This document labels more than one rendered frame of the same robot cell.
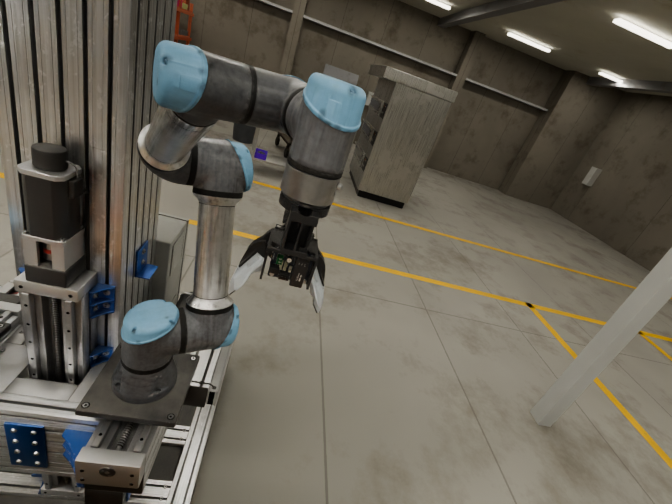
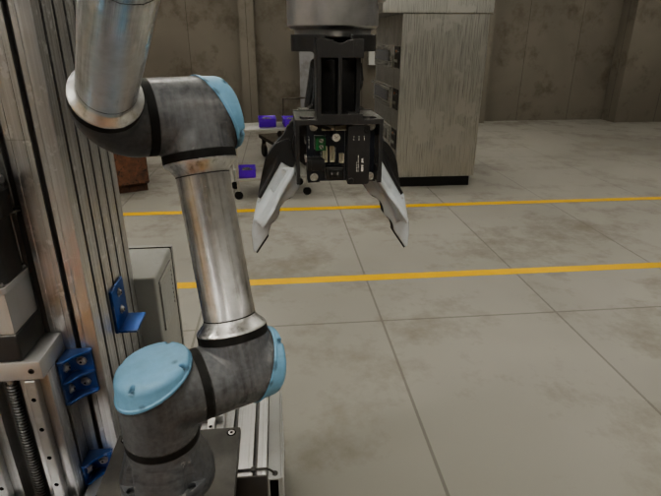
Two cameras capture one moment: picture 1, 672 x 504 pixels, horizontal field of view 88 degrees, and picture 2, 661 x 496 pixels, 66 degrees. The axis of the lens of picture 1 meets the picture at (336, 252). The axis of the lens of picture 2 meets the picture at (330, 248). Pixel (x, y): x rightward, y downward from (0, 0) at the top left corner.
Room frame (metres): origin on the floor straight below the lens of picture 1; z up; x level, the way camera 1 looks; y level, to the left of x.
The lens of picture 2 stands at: (0.00, 0.01, 1.72)
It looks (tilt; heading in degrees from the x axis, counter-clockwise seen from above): 22 degrees down; 7
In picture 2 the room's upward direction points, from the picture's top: straight up
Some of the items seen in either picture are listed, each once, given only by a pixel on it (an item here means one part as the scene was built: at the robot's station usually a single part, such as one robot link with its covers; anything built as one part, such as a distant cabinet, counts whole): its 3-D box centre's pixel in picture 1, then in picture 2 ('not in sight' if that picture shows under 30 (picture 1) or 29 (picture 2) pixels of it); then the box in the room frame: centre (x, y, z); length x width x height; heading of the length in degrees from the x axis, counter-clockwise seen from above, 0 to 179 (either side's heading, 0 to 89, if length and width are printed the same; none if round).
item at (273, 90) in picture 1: (284, 105); not in sight; (0.53, 0.14, 1.82); 0.11 x 0.11 x 0.08; 39
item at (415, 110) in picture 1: (388, 136); (414, 92); (7.14, -0.19, 1.08); 1.65 x 1.27 x 2.16; 13
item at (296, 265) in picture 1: (294, 238); (333, 110); (0.45, 0.06, 1.66); 0.09 x 0.08 x 0.12; 13
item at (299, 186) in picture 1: (312, 185); (336, 7); (0.46, 0.06, 1.74); 0.08 x 0.08 x 0.05
